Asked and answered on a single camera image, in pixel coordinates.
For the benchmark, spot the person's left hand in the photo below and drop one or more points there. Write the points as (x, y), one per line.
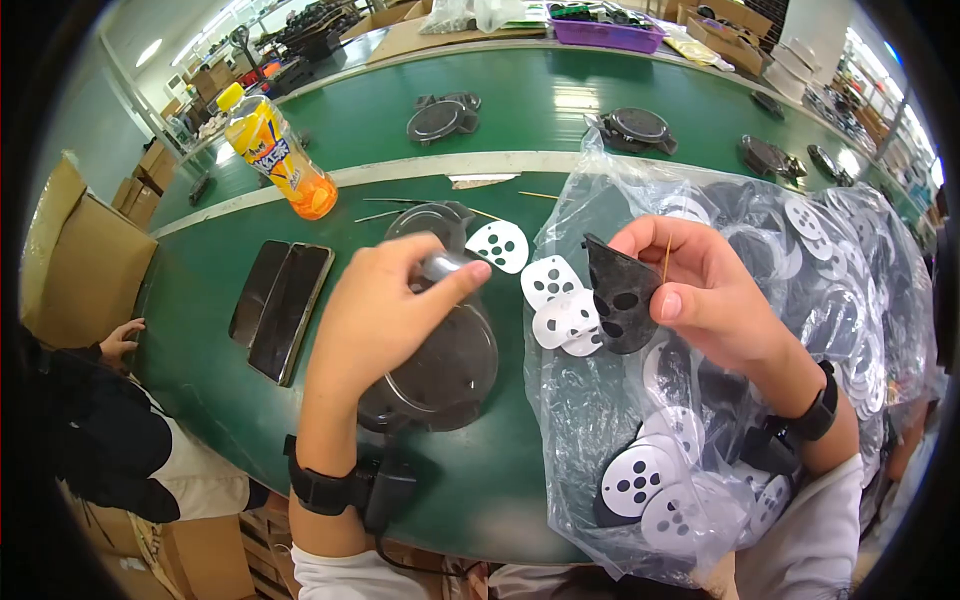
(375, 322)

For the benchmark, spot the person's right hand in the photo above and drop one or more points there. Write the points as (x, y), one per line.
(720, 300)

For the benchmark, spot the person's left thumb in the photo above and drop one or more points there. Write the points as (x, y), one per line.
(457, 285)

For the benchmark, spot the person's right index finger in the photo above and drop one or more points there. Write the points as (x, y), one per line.
(660, 232)

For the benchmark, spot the person's left index finger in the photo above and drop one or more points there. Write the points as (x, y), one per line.
(409, 244)

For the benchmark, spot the person's right thumb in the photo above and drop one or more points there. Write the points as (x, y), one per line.
(675, 304)

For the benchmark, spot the thin wooden stick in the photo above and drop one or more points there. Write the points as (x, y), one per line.
(537, 195)
(667, 259)
(379, 216)

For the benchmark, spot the black perforated disc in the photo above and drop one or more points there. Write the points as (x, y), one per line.
(622, 300)

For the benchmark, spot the dark round plastic cover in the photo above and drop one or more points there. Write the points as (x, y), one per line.
(636, 127)
(450, 367)
(439, 118)
(768, 103)
(765, 156)
(829, 165)

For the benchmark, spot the white perforated disc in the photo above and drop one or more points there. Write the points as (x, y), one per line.
(550, 281)
(499, 246)
(583, 345)
(562, 319)

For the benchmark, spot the clear bag of perforated discs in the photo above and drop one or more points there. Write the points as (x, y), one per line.
(810, 300)

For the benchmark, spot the black smartphone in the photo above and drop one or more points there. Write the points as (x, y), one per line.
(257, 292)
(291, 311)

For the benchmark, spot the orange juice bottle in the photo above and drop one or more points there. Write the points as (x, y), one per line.
(281, 154)

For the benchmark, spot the black wrist band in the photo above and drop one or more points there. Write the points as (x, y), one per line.
(330, 487)
(814, 412)

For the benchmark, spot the open brown carton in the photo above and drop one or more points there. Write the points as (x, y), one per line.
(727, 37)

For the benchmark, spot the flat cardboard sheet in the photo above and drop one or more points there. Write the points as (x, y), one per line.
(442, 39)

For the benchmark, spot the purple plastic basket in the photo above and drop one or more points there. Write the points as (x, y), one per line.
(604, 31)

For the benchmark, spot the clear plastic bag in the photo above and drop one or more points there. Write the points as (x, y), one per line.
(469, 13)

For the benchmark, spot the stack of brown cartons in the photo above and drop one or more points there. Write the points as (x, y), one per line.
(146, 187)

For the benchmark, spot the person's body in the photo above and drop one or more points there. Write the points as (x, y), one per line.
(810, 540)

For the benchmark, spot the large cardboard box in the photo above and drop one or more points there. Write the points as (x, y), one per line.
(90, 270)

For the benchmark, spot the brown cardboard box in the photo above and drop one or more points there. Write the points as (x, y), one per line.
(202, 559)

